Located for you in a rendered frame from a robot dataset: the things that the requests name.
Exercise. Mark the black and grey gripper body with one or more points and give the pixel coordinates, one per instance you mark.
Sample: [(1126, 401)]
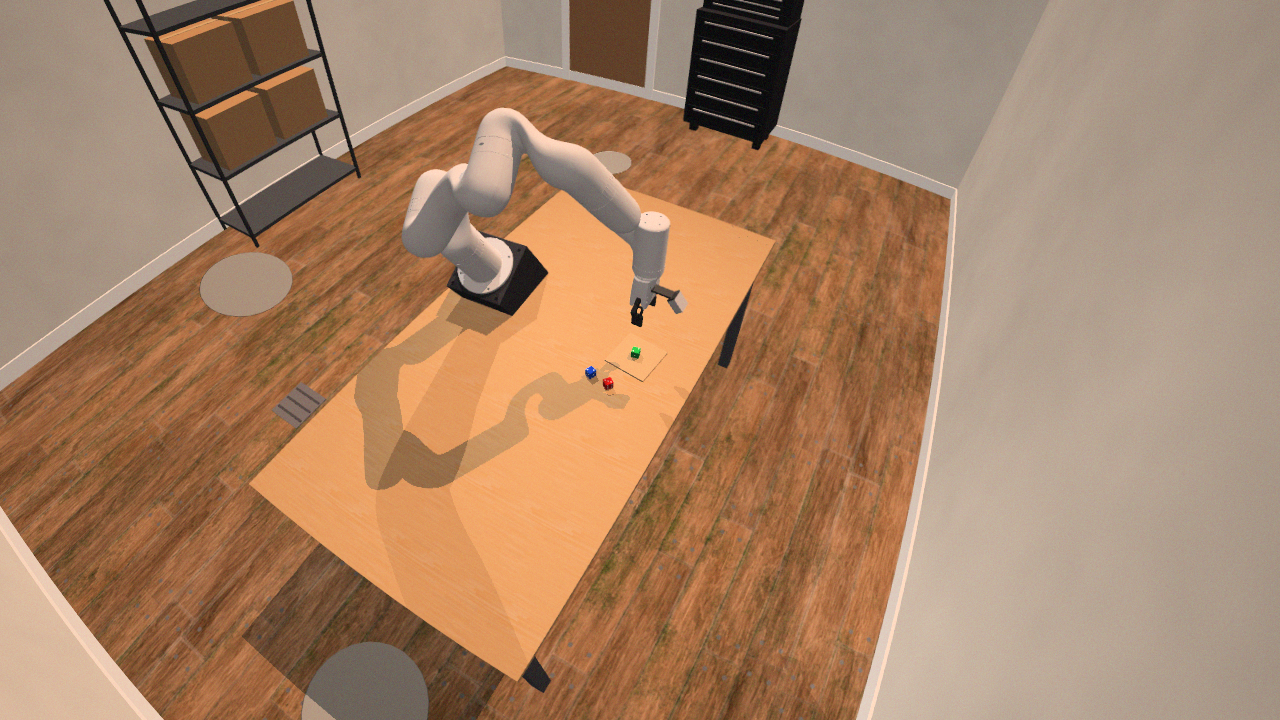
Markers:
[(641, 288)]

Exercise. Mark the tan mat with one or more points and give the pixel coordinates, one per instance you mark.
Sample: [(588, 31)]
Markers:
[(641, 367)]

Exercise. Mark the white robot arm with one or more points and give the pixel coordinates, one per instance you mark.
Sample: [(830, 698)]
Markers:
[(486, 190)]

